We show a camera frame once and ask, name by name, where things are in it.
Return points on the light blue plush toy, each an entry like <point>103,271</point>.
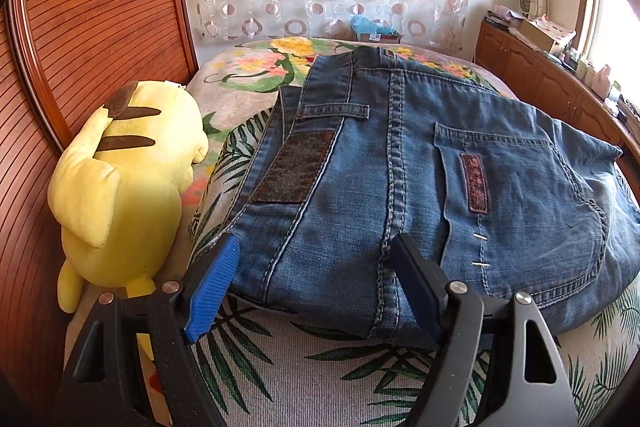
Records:
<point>367,26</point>

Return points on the small cardboard box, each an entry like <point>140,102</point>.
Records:
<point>390,39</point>

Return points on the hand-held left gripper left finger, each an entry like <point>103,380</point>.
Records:
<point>215,287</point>

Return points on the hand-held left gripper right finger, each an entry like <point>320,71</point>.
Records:
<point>415,274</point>

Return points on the blue denim pants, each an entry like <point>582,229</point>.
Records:
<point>375,157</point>

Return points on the yellow plush toy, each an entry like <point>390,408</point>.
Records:
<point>125,187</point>

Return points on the floral leaf print blanket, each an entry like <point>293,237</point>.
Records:
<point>310,382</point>

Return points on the wooden cabinet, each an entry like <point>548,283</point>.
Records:
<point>525,72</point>

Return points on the wooden headboard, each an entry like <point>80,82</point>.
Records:
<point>100,7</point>

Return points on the pink figurine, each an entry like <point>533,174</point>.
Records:
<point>603,79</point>

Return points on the open patterned cardboard box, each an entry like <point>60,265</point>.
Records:
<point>547,37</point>

